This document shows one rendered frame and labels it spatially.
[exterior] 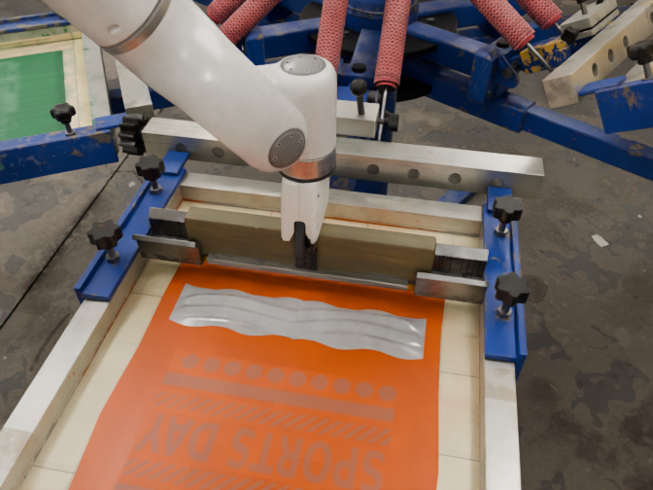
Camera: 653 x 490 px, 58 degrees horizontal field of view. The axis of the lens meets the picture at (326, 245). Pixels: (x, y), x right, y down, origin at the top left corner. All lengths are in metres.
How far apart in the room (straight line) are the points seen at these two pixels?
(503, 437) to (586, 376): 1.38
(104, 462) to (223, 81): 0.46
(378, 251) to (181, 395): 0.32
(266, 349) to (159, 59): 0.42
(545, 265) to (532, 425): 0.70
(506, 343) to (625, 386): 1.36
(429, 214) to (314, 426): 0.40
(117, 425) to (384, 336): 0.36
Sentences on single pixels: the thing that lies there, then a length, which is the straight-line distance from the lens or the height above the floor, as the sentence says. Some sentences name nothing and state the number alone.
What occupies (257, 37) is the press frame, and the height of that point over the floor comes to 1.04.
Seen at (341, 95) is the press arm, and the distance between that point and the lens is 1.14.
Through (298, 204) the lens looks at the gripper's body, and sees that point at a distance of 0.73.
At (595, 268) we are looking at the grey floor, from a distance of 2.44.
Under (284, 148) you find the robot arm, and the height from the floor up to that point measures 1.27.
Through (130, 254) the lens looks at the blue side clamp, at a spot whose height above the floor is 1.00.
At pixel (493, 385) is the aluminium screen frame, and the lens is 0.76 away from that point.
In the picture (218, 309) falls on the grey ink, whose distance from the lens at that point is 0.85.
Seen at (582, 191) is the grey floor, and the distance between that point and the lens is 2.80.
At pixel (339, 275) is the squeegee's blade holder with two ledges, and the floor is 0.99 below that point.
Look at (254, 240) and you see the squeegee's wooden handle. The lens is 0.84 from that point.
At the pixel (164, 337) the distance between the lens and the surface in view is 0.85.
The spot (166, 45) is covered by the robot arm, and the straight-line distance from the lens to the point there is 0.54.
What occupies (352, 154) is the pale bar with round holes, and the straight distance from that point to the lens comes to 0.98.
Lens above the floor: 1.61
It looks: 44 degrees down
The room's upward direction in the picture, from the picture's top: straight up
